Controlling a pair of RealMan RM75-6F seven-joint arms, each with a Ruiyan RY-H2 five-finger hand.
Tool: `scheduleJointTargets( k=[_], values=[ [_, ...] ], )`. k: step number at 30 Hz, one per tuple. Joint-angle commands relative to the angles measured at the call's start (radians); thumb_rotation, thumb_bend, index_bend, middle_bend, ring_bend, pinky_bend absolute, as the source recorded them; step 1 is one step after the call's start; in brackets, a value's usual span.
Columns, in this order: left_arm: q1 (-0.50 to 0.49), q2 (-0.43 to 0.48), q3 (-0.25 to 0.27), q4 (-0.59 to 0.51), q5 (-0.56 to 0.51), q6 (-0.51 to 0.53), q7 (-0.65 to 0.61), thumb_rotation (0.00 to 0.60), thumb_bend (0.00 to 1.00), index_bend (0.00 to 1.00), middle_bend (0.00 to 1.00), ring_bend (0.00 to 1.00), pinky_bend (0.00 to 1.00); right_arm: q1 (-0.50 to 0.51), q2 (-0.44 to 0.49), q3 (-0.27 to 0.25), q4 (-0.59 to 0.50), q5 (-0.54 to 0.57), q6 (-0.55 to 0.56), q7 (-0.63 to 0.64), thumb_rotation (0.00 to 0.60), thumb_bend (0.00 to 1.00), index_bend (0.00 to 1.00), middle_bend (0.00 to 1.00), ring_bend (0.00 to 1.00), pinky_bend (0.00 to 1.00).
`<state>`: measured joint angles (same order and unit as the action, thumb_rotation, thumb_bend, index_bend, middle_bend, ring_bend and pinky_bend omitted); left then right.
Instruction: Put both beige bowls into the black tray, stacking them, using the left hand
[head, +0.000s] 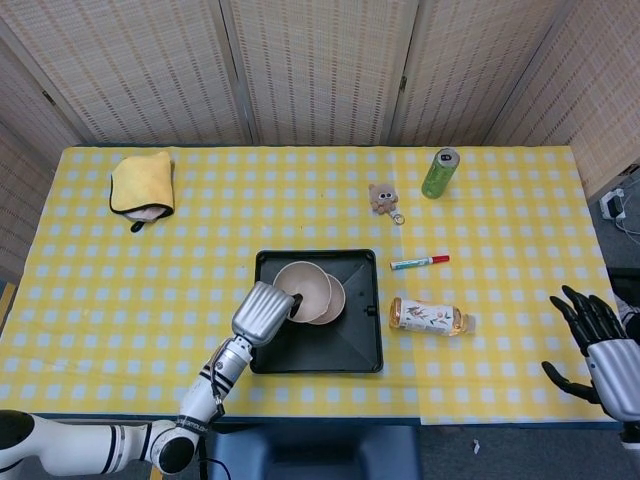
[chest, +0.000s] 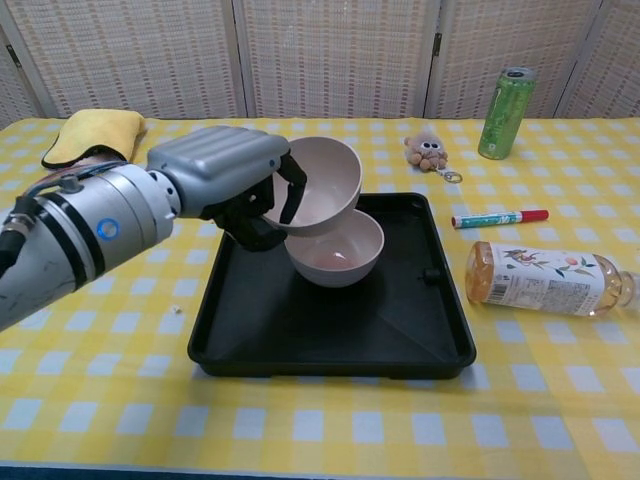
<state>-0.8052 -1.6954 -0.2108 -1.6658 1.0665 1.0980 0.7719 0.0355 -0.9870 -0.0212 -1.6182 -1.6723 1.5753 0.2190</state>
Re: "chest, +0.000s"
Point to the yellow checked tablecloth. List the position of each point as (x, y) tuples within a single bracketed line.
[(320, 425)]

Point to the woven folding screen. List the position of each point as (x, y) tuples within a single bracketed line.
[(320, 55)]

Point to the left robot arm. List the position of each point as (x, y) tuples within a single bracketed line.
[(75, 235)]

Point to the green drink can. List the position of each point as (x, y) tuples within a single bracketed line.
[(505, 120)]

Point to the tea bottle with floral label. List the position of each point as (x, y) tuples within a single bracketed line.
[(545, 277)]

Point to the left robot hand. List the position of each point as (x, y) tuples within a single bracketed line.
[(220, 165)]

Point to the beige bowl with pink stain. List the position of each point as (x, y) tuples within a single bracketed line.
[(345, 272)]

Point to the small white crumb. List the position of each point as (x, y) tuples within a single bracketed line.
[(176, 310)]

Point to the black square plastic tray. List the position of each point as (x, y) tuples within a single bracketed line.
[(280, 320)]

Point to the plain beige bowl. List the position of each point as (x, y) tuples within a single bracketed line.
[(330, 170)]

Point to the red-capped marker pen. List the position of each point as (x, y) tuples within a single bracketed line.
[(500, 219)]

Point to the folded yellow cloth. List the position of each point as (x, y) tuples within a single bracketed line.
[(97, 132)]

